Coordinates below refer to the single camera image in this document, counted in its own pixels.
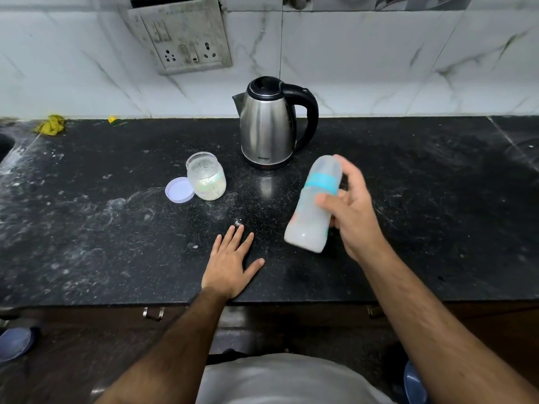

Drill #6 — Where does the white round jar lid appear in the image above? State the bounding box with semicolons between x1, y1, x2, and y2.
165;177;196;204

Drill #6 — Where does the kitchen sink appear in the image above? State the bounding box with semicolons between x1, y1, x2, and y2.
0;131;16;165

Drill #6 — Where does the steel utensil rack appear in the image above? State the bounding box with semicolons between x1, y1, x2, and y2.
282;0;469;12

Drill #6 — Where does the steel electric kettle black handle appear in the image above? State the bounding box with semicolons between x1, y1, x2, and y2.
232;76;320;171

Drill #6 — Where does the blue slipper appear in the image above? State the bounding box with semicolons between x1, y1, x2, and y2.
403;360;429;404
0;327;38;363

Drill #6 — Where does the person's right hand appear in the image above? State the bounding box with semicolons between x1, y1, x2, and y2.
314;155;390;262

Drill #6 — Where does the grey wall socket switch plate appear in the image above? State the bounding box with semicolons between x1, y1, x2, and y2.
127;0;233;75

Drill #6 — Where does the person's grey shirt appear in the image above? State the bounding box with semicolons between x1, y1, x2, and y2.
195;353;397;404

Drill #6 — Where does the crumpled yellow cloth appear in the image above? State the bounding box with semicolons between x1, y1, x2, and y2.
34;114;67;136

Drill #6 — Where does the person's left forearm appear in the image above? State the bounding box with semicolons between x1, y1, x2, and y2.
93;288;231;404

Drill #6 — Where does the person's left hand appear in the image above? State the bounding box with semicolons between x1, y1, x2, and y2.
202;225;266;300

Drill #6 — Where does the clear glass jar with powder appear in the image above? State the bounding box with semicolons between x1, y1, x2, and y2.
186;151;227;201

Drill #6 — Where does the person's right forearm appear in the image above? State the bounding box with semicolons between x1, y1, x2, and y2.
357;247;539;404

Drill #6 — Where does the clear baby bottle blue ring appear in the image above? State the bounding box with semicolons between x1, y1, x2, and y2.
284;155;343;254

